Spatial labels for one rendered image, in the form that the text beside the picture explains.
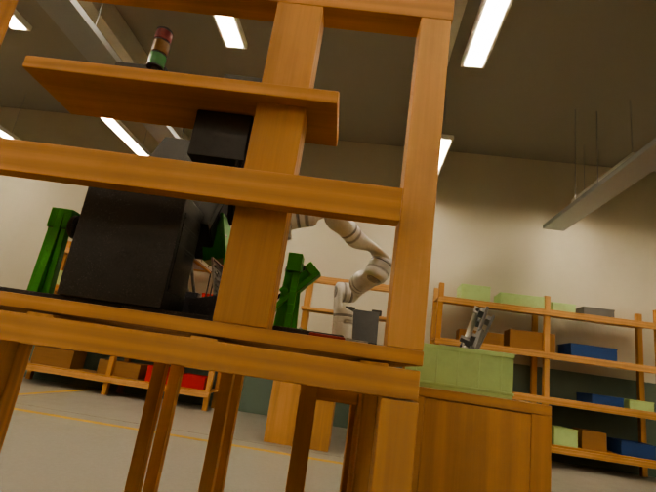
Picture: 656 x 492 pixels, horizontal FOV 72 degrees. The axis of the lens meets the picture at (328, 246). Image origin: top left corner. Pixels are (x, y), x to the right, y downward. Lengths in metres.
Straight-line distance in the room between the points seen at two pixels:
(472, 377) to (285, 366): 0.96
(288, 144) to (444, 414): 1.15
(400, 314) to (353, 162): 6.77
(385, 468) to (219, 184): 0.79
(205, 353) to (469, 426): 1.08
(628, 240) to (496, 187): 2.15
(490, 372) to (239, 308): 1.09
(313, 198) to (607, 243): 7.39
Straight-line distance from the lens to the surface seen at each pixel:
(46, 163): 1.41
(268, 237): 1.18
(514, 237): 7.77
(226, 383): 1.93
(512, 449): 1.89
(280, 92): 1.31
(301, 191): 1.16
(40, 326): 1.34
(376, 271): 1.67
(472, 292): 6.79
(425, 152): 1.28
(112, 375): 7.37
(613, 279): 8.20
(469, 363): 1.90
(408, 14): 1.53
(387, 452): 1.14
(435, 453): 1.87
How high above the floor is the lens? 0.81
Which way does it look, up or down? 15 degrees up
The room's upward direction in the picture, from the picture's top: 8 degrees clockwise
